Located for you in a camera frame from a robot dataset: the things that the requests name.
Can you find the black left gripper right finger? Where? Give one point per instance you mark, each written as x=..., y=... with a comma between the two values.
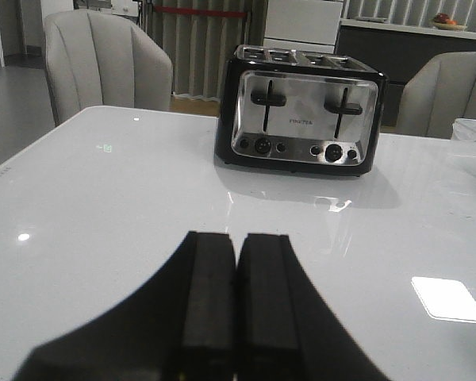
x=286, y=331

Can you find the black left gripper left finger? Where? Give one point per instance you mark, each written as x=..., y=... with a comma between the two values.
x=176, y=326

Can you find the black and chrome toaster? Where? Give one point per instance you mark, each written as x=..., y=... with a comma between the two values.
x=293, y=110

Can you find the clear plastic food container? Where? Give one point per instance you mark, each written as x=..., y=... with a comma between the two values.
x=464, y=129

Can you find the grey armchair left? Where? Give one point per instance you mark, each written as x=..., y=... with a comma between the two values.
x=98, y=59

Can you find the grey armchair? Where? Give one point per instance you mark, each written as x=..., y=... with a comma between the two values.
x=98, y=59
x=442, y=91

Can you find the grey armchair right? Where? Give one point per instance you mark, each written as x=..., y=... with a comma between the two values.
x=442, y=91

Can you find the dark kitchen counter cabinet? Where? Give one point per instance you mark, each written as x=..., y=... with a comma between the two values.
x=399, y=51

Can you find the white refrigerator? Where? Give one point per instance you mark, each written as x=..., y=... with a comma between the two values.
x=305, y=25

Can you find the fruit bowl on counter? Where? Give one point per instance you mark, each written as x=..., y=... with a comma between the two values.
x=444, y=22

